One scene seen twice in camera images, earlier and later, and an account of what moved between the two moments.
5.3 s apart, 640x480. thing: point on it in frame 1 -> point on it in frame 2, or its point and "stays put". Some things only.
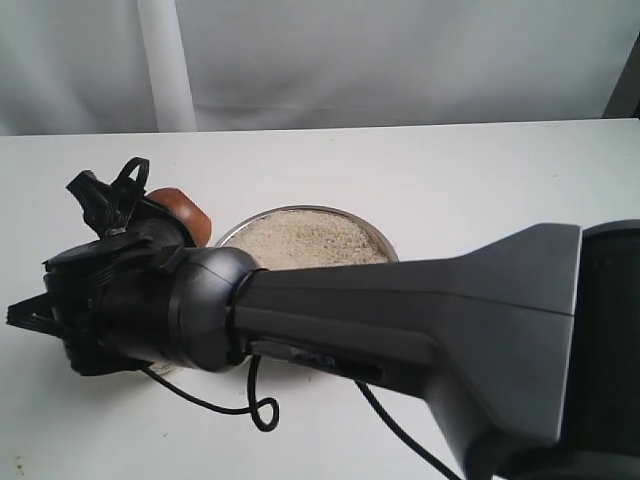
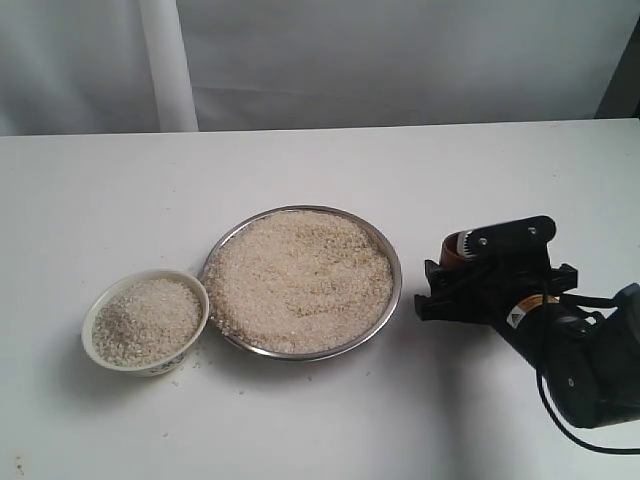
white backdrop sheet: x=70 y=67 stays put
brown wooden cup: x=196 y=220 -> x=453 y=250
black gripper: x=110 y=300 -> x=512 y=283
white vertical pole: x=168 y=66 stays put
